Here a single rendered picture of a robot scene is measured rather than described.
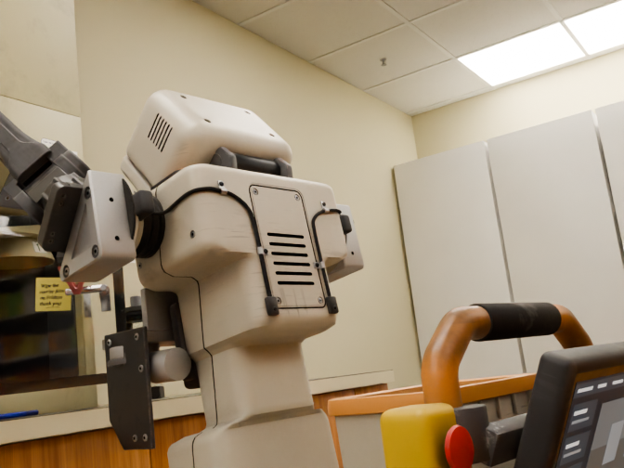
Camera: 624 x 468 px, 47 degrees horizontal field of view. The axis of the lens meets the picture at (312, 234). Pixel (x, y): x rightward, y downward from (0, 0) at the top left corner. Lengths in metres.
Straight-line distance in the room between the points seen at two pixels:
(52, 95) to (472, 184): 2.89
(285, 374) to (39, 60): 1.29
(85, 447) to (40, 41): 1.07
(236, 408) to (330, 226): 0.30
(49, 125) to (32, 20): 0.28
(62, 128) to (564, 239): 2.91
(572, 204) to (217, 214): 3.41
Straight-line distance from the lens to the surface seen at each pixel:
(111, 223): 0.89
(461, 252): 4.36
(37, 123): 1.98
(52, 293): 1.73
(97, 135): 2.70
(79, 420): 1.51
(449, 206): 4.41
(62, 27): 2.16
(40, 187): 1.02
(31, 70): 2.03
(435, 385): 0.63
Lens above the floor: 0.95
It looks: 11 degrees up
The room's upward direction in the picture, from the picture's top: 7 degrees counter-clockwise
